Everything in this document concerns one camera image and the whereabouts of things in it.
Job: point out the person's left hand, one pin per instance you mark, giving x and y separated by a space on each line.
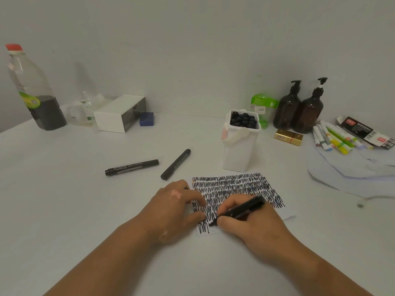
166 215

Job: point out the person's right hand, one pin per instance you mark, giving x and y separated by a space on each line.
262 234

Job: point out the white paper with black scribbles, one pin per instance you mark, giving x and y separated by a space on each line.
287 212

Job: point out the bundle of black markers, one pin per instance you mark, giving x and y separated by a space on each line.
243 120

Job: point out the person's left forearm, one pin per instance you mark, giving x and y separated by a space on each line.
92 268

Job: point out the small blue box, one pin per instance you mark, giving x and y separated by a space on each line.
146 119

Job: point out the small gold box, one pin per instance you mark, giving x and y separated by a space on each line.
288 137

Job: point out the pile of loose white sheets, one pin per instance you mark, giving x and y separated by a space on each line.
351 172

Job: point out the white box with grey front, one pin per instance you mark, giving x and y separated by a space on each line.
108 120

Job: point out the bunch of pastel highlighter pens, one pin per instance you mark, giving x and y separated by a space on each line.
336 141

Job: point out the brown pump bottle white neck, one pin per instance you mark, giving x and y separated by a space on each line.
308 114

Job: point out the clear jar with green lid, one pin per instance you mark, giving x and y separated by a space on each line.
263 100

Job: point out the black and red cardboard box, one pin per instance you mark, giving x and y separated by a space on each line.
361 129

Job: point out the clear bottle with dark liquid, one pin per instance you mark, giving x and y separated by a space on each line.
49 117

